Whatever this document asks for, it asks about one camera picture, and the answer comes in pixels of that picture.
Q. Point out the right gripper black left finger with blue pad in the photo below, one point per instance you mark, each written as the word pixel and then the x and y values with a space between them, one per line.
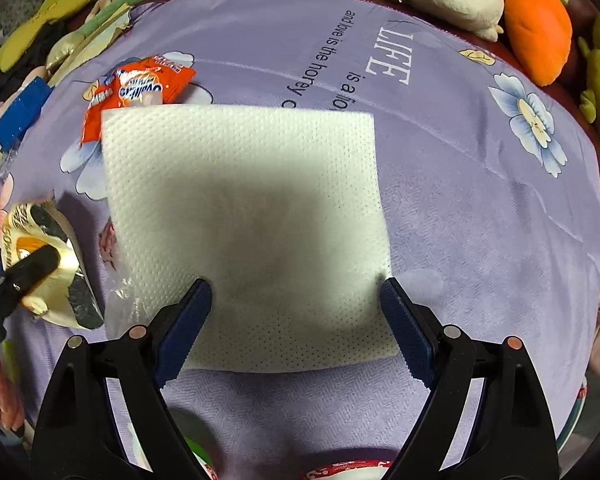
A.
pixel 76 436

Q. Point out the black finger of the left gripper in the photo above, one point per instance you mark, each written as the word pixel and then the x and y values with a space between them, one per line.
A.
pixel 21 278

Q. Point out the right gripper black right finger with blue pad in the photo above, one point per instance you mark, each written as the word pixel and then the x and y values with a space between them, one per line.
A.
pixel 485 417

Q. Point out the gold foil snack bag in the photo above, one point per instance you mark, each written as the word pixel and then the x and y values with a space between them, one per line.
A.
pixel 38 240

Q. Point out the white red oval cup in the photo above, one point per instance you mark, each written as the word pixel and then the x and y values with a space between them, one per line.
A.
pixel 350 470

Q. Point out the green candy wrapper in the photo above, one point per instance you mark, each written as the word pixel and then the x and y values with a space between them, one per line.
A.
pixel 203 458

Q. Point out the purple floral tablecloth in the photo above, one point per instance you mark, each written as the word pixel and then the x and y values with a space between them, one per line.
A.
pixel 490 191

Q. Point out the orange snack wrapper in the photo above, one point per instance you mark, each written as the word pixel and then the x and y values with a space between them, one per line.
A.
pixel 129 83

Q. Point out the white paper napkin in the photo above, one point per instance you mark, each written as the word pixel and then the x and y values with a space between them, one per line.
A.
pixel 278 209

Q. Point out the yellow plush toy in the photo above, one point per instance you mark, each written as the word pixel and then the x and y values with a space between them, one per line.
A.
pixel 21 39

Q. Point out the green crocodile plush toy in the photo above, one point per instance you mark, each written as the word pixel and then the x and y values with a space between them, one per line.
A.
pixel 115 5

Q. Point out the orange carrot plush toy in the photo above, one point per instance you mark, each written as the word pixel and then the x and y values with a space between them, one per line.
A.
pixel 539 33

